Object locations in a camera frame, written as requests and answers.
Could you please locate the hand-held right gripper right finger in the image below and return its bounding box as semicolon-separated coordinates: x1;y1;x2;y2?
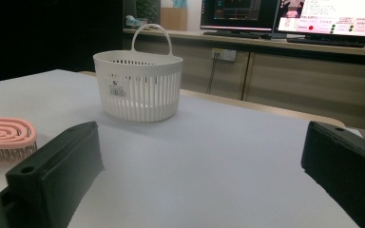
300;121;365;228

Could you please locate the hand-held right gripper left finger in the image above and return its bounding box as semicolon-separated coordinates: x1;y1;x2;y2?
5;121;105;228

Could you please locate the white plastic basket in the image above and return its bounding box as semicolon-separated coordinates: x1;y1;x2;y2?
92;23;183;124

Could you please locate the beige long cabinet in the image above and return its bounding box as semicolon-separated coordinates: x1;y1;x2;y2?
123;28;365;131

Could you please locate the black keyboard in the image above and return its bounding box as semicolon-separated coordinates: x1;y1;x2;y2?
286;37;365;48
202;30;272;41

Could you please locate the white table cover sheet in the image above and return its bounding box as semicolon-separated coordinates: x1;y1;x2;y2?
0;68;362;228

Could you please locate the bright-screen computer monitor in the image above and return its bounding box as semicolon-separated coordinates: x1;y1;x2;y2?
274;0;365;46

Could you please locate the teal small object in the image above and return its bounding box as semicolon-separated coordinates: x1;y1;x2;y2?
125;14;148;29

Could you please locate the green plant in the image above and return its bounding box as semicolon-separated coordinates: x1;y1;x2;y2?
135;0;162;24

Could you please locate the dark-screen computer monitor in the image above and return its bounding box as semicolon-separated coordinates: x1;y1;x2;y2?
200;0;279;32

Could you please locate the brown cardboard box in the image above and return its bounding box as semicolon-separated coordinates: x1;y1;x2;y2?
160;7;188;31

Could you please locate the black hanging power cable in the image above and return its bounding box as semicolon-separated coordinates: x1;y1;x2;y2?
206;51;219;95

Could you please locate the white wall socket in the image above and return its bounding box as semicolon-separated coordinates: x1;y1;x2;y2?
211;47;237;62

